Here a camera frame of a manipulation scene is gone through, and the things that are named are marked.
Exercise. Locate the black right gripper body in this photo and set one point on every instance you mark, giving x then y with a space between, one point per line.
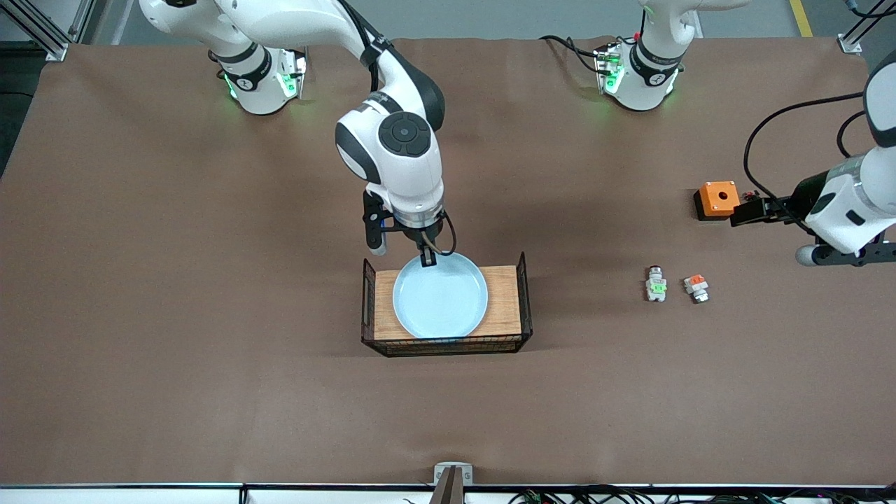
421 238

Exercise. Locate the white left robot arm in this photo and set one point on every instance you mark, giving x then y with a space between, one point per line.
651 63

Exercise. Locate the grey metal bracket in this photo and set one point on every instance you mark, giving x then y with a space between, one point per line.
441 470

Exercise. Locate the white table edge rail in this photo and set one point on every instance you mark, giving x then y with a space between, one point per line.
140 495

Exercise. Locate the orange button enclosure box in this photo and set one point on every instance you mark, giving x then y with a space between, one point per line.
719 199

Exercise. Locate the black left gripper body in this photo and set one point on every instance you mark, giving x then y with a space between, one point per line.
803 193

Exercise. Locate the dark camera post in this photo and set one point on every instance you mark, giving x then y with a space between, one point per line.
448 493

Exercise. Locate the brown table cover sheet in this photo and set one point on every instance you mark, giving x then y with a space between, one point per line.
210 385

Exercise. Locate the white switch green contact block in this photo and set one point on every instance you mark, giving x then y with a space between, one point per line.
656 285

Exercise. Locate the light blue round plate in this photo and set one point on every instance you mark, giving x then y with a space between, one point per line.
441 297

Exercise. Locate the white switch orange contact block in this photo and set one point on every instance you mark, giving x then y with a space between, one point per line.
696 287

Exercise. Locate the aluminium frame profile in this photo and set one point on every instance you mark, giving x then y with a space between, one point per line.
849 43
56 45

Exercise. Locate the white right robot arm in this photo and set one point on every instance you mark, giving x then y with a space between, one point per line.
399 161

